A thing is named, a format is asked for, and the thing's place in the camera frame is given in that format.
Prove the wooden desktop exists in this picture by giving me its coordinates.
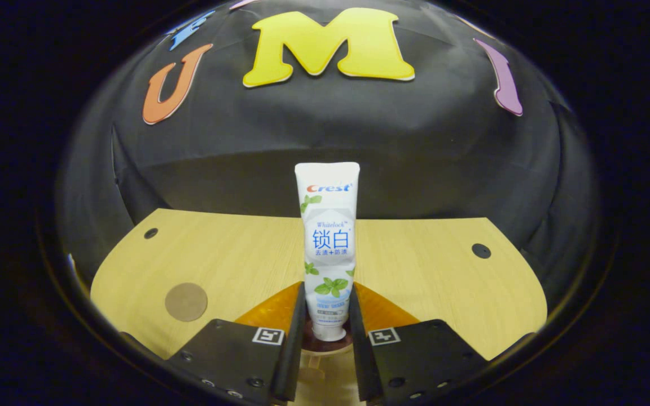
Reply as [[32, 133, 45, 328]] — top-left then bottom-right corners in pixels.
[[90, 209, 548, 406]]

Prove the white toothpaste tube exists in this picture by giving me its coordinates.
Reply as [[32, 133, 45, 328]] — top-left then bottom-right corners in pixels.
[[295, 162, 361, 342]]

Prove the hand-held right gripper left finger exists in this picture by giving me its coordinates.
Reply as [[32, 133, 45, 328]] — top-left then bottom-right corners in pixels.
[[167, 282, 308, 404]]

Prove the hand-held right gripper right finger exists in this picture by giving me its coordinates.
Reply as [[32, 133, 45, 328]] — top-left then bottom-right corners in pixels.
[[349, 282, 486, 404]]

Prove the beige cup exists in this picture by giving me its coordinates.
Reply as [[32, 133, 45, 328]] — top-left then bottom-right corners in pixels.
[[297, 327, 359, 406]]

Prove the round brown coaster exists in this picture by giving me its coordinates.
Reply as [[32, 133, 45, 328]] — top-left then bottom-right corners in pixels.
[[165, 283, 208, 322]]

